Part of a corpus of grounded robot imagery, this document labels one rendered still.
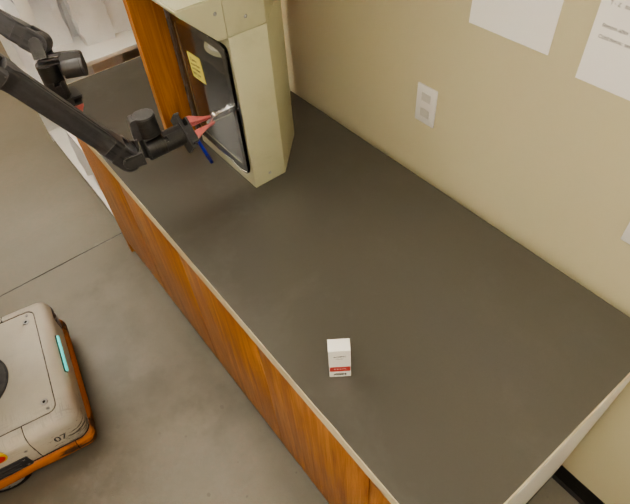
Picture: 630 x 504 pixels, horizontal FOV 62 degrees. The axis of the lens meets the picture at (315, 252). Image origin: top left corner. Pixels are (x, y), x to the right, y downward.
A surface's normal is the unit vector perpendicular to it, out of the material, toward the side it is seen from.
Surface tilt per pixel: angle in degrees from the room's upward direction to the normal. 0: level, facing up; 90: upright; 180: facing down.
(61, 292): 0
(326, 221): 0
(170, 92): 90
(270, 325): 0
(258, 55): 90
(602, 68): 90
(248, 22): 90
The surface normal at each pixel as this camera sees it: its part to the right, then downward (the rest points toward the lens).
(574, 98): -0.78, 0.50
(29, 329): -0.06, -0.66
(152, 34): 0.62, 0.56
